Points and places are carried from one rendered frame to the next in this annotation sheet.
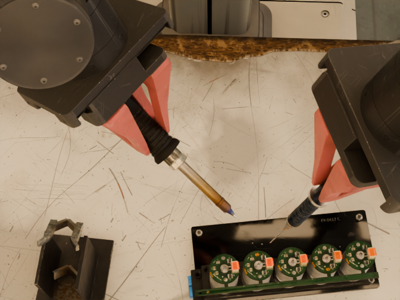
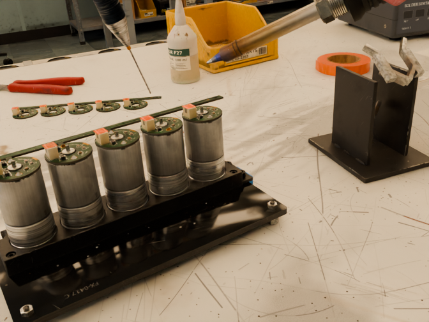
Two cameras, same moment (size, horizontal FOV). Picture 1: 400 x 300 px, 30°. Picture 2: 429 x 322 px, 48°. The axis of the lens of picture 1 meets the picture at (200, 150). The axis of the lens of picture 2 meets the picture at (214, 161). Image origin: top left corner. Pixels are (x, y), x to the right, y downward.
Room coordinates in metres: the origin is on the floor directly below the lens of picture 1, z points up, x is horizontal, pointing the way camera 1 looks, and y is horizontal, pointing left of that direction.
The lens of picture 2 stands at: (0.39, -0.14, 0.92)
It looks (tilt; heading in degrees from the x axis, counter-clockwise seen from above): 27 degrees down; 153
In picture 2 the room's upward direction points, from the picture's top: 4 degrees counter-clockwise
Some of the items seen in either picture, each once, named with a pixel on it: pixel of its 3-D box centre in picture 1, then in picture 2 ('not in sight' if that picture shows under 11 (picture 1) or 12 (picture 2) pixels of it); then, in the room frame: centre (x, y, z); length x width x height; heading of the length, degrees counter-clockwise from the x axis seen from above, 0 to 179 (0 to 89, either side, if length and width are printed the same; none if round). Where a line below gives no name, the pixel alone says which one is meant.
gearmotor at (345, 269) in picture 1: (355, 262); (26, 208); (0.15, -0.13, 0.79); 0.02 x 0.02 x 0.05
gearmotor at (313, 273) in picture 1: (322, 265); (77, 191); (0.15, -0.10, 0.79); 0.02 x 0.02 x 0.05
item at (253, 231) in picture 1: (283, 258); (143, 234); (0.17, -0.07, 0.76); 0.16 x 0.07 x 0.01; 94
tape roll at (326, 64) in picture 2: not in sight; (343, 63); (-0.02, 0.25, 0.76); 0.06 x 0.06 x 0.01
